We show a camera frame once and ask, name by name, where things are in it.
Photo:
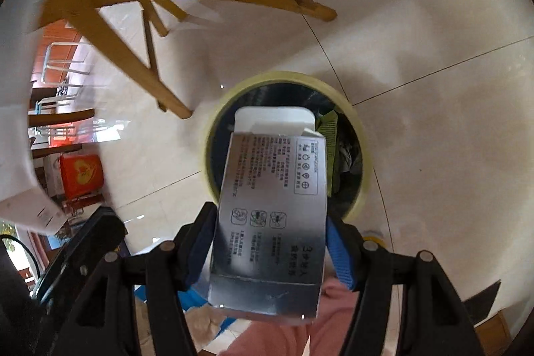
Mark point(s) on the white metal stool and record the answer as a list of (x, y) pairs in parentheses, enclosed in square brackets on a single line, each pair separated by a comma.
[(48, 55)]

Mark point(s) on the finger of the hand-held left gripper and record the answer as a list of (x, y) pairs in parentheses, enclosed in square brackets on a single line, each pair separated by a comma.
[(91, 235)]

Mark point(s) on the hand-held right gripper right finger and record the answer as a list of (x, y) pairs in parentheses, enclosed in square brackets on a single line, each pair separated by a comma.
[(340, 256)]

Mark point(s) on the yellow slipper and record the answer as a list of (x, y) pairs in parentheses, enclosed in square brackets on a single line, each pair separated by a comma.
[(373, 236)]

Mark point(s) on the yellow-green packet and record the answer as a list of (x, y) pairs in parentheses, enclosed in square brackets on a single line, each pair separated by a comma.
[(329, 139)]

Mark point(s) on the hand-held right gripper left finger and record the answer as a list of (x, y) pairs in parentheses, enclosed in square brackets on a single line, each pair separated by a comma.
[(200, 247)]

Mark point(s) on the yellow waste bin black liner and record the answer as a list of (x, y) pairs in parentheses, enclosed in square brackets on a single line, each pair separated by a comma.
[(292, 77)]

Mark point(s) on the silver box white tray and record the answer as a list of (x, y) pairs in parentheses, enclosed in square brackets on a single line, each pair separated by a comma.
[(267, 214)]

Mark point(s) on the person's pink pants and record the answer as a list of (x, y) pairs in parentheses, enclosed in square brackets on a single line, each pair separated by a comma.
[(271, 339)]

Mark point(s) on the cartoon tablecloth table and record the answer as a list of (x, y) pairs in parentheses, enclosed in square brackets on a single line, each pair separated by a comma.
[(16, 130)]

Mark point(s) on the red bag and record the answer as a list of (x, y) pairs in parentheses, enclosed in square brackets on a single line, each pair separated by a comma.
[(81, 174)]

